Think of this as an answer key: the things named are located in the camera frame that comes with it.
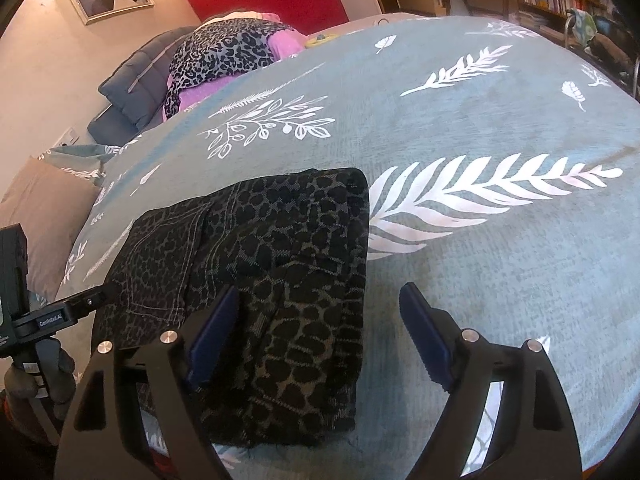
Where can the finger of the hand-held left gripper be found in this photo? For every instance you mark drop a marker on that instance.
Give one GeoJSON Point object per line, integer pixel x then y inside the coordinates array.
{"type": "Point", "coordinates": [90, 300]}

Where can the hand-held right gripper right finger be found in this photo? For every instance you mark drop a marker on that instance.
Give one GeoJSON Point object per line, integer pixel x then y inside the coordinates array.
{"type": "Point", "coordinates": [425, 340]}

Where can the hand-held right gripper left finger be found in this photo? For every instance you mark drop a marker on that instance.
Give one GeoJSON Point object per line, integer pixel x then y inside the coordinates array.
{"type": "Point", "coordinates": [210, 340]}

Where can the dark leopard print pants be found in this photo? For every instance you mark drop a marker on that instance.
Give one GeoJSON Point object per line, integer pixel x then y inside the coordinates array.
{"type": "Point", "coordinates": [300, 260]}

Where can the person's left forearm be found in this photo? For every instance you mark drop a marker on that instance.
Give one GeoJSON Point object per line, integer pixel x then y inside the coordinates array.
{"type": "Point", "coordinates": [25, 425]}

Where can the person's left hand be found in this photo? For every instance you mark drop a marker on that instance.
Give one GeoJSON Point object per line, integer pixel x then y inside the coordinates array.
{"type": "Point", "coordinates": [62, 370]}

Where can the beige pillow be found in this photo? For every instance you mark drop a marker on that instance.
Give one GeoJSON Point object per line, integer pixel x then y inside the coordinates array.
{"type": "Point", "coordinates": [40, 210]}

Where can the teal leaf print blanket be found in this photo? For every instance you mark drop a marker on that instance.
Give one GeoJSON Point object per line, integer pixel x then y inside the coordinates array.
{"type": "Point", "coordinates": [500, 260]}

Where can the teal leaf print pillow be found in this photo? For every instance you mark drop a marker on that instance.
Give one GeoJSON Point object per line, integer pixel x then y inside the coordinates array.
{"type": "Point", "coordinates": [75, 157]}

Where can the dark grey quilted pillow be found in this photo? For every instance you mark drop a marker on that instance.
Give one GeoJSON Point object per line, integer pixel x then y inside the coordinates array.
{"type": "Point", "coordinates": [135, 75]}

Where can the grey leopard print cloth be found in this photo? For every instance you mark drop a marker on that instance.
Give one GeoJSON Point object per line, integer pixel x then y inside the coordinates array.
{"type": "Point", "coordinates": [225, 50]}

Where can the yellow round object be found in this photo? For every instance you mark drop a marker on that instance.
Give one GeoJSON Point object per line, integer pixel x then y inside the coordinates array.
{"type": "Point", "coordinates": [320, 40]}

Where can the dark chair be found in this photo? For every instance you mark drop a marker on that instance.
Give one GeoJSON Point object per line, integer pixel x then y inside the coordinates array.
{"type": "Point", "coordinates": [612, 45]}

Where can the green patterned cloth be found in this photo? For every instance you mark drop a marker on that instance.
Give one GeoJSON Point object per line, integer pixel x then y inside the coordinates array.
{"type": "Point", "coordinates": [584, 22]}

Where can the wall socket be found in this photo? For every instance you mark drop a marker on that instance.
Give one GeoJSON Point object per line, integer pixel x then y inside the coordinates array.
{"type": "Point", "coordinates": [69, 136]}

